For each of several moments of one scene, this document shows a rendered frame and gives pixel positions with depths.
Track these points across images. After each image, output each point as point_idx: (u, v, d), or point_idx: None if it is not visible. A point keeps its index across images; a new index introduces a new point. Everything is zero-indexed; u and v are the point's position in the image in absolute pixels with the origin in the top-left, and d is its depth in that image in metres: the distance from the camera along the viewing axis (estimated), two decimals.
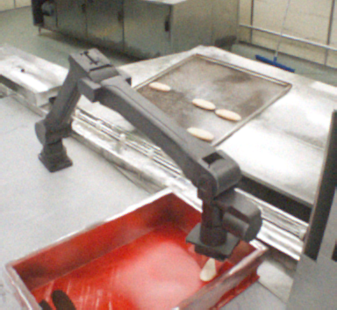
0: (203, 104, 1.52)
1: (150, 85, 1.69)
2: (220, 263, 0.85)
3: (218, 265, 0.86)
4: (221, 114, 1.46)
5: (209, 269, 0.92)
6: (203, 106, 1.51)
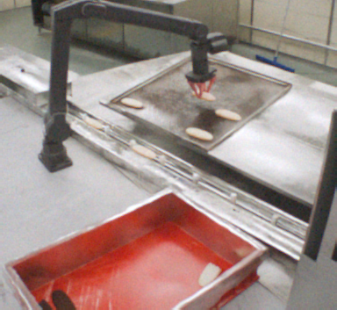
0: (203, 97, 1.50)
1: (132, 147, 1.40)
2: (215, 76, 1.48)
3: (213, 81, 1.49)
4: (221, 114, 1.46)
5: (207, 275, 0.93)
6: (203, 97, 1.50)
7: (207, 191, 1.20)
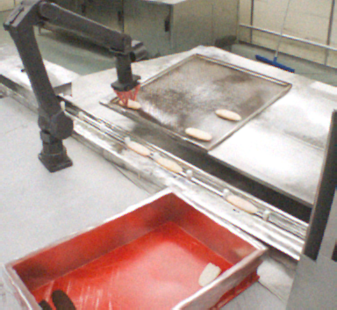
0: (137, 149, 1.38)
1: (227, 199, 1.15)
2: (139, 84, 1.56)
3: (139, 89, 1.57)
4: (221, 114, 1.46)
5: (207, 275, 0.93)
6: (137, 151, 1.38)
7: (207, 191, 1.20)
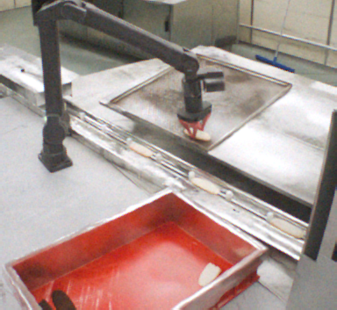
0: (287, 230, 1.02)
1: None
2: (211, 113, 1.35)
3: (208, 118, 1.36)
4: (133, 147, 1.39)
5: (207, 275, 0.93)
6: (287, 233, 1.02)
7: None
